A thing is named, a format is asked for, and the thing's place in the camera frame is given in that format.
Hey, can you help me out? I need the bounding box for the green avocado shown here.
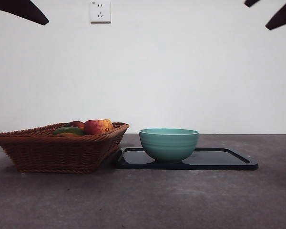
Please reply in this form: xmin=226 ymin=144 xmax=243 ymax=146
xmin=52 ymin=126 xmax=84 ymax=136

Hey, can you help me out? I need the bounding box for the white wall socket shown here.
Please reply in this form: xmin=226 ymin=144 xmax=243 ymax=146
xmin=90 ymin=0 xmax=112 ymax=24

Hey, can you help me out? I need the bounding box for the teal ribbed bowl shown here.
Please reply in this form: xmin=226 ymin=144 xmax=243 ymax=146
xmin=138 ymin=128 xmax=200 ymax=164

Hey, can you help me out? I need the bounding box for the red yellow apple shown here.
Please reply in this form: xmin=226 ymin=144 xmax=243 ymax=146
xmin=83 ymin=119 xmax=114 ymax=135

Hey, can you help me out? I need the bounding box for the dark rectangular tray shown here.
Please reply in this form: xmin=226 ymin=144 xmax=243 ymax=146
xmin=115 ymin=147 xmax=258 ymax=170

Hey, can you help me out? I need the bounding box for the brown wicker basket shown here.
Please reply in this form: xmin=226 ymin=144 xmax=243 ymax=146
xmin=0 ymin=122 xmax=130 ymax=174

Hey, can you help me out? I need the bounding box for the dark purple plum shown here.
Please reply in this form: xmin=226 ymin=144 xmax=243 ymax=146
xmin=64 ymin=121 xmax=84 ymax=129

